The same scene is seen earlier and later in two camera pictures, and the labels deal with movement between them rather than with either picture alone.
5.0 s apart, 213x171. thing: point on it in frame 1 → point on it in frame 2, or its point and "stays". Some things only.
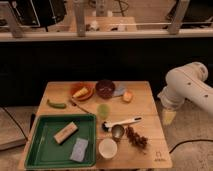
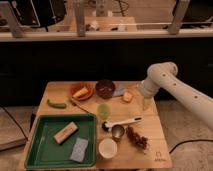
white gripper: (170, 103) → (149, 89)
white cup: (107, 148) stays
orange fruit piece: (127, 96) stays
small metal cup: (117, 132) stays
